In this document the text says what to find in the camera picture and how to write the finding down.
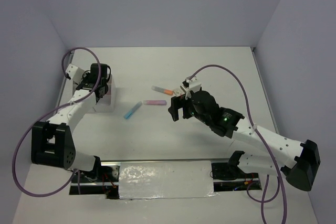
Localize purple pink case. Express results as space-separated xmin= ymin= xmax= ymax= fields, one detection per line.
xmin=143 ymin=100 xmax=167 ymax=106

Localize blue highlighter marker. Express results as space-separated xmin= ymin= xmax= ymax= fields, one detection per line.
xmin=124 ymin=101 xmax=142 ymax=120

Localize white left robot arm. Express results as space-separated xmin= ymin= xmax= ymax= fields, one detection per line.
xmin=31 ymin=63 xmax=111 ymax=182

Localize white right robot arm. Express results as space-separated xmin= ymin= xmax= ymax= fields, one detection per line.
xmin=168 ymin=90 xmax=321 ymax=191

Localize staples box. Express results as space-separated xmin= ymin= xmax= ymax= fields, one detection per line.
xmin=173 ymin=86 xmax=185 ymax=97

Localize orange capped marker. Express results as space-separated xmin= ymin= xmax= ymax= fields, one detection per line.
xmin=151 ymin=86 xmax=173 ymax=95

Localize white compartment organizer box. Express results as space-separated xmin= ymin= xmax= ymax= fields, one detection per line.
xmin=90 ymin=76 xmax=117 ymax=113

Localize silver tape panel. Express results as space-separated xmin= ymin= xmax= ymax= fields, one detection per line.
xmin=119 ymin=161 xmax=215 ymax=199

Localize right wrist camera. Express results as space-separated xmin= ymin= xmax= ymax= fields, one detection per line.
xmin=182 ymin=76 xmax=202 ymax=100

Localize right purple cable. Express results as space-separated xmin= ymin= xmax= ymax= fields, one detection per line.
xmin=190 ymin=64 xmax=288 ymax=224

